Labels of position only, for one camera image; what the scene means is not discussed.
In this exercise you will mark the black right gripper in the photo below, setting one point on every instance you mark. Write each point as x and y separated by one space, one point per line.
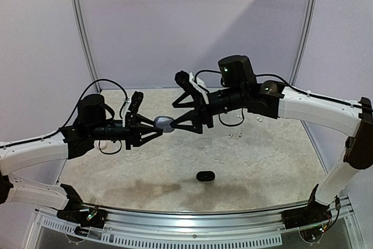
202 110

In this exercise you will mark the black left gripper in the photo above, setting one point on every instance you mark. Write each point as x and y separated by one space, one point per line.
134 129

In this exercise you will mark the purple earbud charging case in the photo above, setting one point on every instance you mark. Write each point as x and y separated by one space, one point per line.
164 123

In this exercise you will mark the black earbud charging case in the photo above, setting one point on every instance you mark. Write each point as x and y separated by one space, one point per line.
205 176

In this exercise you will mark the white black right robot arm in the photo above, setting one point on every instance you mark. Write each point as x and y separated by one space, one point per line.
275 98

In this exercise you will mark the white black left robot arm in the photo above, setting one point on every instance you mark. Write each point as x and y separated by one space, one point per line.
30 168

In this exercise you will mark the white earbud charging case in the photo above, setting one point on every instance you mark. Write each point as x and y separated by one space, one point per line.
102 145

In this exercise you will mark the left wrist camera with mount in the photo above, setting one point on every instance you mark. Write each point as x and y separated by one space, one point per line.
130 108

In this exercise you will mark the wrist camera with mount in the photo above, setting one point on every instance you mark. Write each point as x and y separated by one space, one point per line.
192 86
130 108

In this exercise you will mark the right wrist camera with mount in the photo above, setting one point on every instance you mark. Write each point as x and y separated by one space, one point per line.
192 86

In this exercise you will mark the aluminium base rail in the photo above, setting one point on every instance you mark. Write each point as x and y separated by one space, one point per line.
261 228

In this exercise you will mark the left aluminium frame post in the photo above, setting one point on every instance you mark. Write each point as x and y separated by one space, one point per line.
87 53

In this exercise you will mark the aluminium frame post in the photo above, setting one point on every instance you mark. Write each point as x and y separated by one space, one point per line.
87 53
306 26

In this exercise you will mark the right aluminium frame post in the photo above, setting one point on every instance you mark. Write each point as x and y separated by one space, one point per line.
306 26

